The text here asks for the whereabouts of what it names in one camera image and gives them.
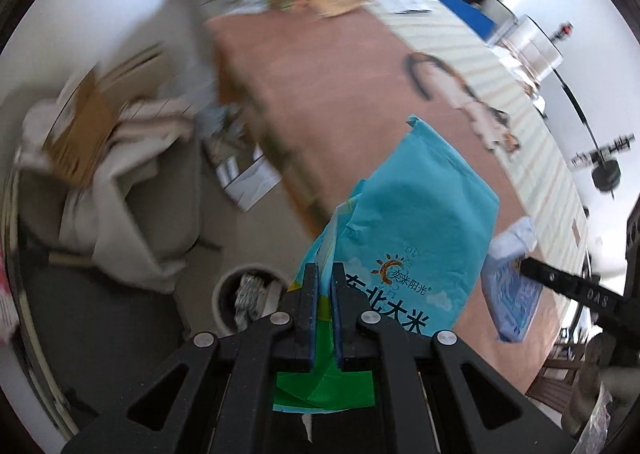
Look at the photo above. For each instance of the grey armchair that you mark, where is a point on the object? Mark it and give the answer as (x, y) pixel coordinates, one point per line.
(141, 212)

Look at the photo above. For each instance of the blue folder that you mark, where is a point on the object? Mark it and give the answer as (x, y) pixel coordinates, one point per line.
(472, 17)

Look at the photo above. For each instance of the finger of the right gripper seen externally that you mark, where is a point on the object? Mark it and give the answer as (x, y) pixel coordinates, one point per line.
(605, 302)

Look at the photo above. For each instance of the brown label patch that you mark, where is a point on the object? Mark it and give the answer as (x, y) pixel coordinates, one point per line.
(576, 233)

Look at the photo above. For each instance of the blue green rice bag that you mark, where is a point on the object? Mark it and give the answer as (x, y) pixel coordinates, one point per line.
(412, 238)

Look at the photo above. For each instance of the cat pattern table mat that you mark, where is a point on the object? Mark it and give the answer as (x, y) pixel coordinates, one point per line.
(328, 101)

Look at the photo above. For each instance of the light blue plastic wrapper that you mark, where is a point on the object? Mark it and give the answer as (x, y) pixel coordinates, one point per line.
(511, 299)

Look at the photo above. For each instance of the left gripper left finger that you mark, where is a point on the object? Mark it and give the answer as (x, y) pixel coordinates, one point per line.
(295, 347)

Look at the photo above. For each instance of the white round trash bin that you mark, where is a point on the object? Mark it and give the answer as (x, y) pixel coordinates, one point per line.
(244, 295)

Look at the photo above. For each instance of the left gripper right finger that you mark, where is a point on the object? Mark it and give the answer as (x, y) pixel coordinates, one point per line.
(353, 351)

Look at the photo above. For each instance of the cardboard box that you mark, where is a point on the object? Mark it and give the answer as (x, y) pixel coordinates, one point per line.
(91, 108)

